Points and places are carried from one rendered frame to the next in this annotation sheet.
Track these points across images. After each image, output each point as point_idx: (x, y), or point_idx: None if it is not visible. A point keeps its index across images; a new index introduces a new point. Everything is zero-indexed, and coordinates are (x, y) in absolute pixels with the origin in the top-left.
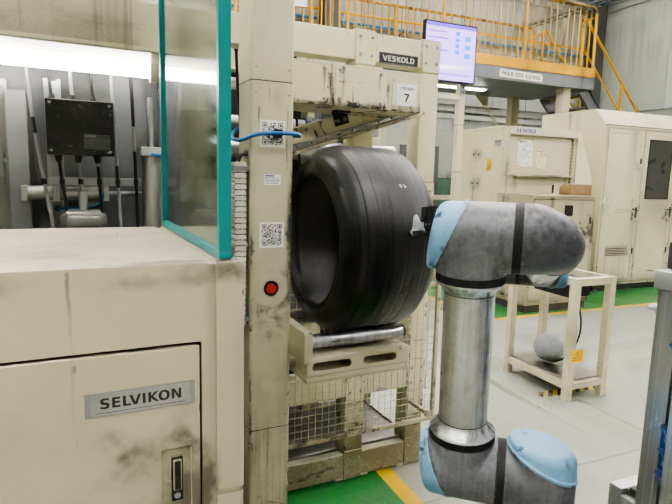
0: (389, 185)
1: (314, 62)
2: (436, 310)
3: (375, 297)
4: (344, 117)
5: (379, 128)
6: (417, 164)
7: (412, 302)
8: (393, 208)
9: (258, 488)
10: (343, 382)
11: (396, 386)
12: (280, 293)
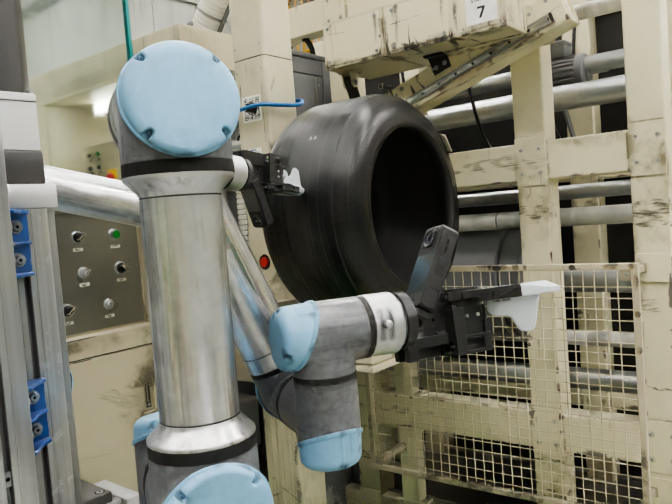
0: (299, 140)
1: (364, 13)
2: (634, 333)
3: (287, 270)
4: (443, 61)
5: (495, 60)
6: (627, 94)
7: (336, 281)
8: (289, 166)
9: (273, 468)
10: (482, 413)
11: (624, 457)
12: (272, 267)
